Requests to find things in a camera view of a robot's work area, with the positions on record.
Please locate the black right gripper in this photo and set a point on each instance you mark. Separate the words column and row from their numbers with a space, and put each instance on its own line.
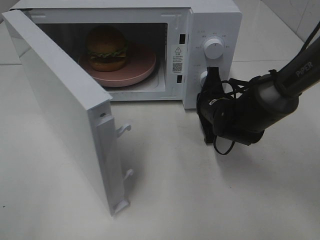
column 215, row 109

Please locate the white timer knob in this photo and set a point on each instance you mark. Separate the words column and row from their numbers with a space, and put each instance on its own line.
column 202, row 78

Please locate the white microwave oven body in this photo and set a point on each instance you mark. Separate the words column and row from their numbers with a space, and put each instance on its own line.
column 156, row 23

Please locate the white warning label sticker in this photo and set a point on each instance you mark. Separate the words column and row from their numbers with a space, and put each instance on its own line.
column 178, row 53

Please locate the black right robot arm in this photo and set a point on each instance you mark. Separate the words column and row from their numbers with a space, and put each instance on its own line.
column 243, row 114

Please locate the white microwave door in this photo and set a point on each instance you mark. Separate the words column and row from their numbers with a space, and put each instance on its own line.
column 76, row 106

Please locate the upper white power knob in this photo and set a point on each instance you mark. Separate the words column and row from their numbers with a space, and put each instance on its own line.
column 213, row 48

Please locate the glass microwave turntable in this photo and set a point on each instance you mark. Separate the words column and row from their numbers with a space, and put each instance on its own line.
column 150, row 83

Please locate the toy hamburger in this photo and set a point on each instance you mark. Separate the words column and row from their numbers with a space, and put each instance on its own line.
column 106, row 48

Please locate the pink round plate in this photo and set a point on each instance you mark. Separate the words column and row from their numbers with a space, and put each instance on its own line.
column 141, row 61

